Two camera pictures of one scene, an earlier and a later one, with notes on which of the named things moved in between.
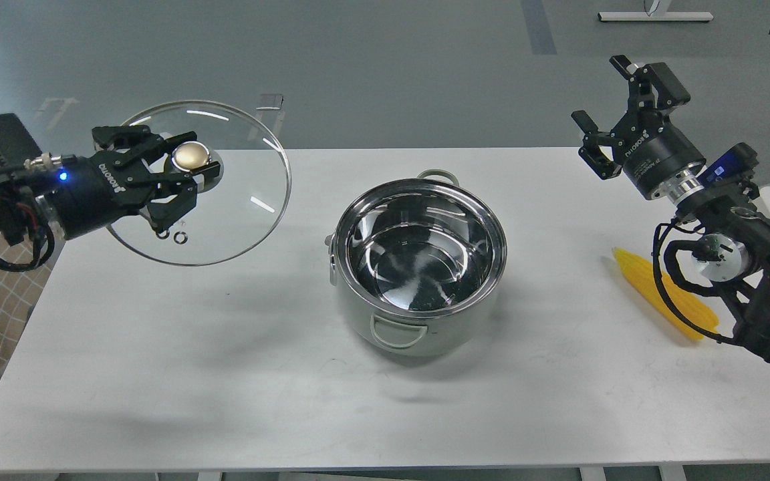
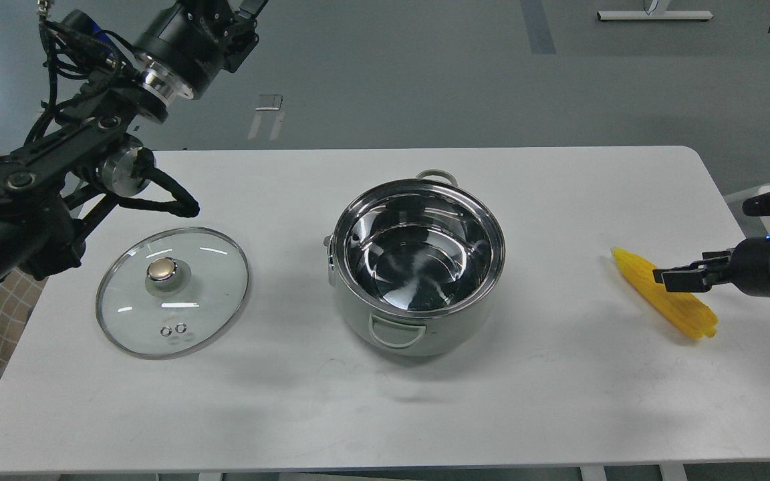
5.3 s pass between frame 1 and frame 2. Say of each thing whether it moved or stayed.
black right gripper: moved
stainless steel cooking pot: stayed
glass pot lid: moved
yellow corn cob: stayed
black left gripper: moved
